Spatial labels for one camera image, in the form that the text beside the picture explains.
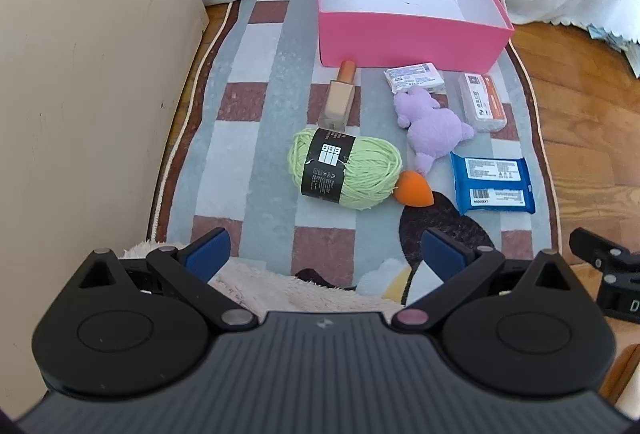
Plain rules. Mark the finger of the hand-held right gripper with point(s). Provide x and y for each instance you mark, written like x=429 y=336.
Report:
x=595 y=246

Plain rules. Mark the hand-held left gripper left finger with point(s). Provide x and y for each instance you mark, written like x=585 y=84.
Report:
x=210 y=254

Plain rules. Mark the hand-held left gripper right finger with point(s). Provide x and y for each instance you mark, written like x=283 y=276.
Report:
x=444 y=254

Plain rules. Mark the orange makeup sponge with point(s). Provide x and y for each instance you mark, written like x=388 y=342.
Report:
x=410 y=189

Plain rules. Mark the blue wet wipes packet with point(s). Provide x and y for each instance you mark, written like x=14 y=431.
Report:
x=500 y=184

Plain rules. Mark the green yarn ball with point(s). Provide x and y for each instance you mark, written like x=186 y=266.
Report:
x=370 y=169

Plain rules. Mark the purple plush toy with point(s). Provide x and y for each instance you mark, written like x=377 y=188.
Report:
x=430 y=124

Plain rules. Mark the orange label floss pick box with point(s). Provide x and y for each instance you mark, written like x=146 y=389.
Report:
x=482 y=107

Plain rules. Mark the beige foundation bottle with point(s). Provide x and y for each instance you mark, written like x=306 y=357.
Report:
x=340 y=104

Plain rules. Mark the pink cardboard box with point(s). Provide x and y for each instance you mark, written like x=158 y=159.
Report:
x=400 y=39

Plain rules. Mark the fluffy cream cloth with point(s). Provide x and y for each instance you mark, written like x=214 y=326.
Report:
x=280 y=289

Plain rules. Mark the checkered cartoon rug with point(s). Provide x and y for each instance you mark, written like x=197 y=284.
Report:
x=250 y=154

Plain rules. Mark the white tissue packet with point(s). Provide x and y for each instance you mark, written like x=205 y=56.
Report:
x=412 y=77

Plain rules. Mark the white papers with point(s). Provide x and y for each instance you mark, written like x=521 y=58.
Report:
x=625 y=49

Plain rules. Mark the beige cabinet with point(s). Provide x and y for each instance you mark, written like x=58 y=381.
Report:
x=75 y=64

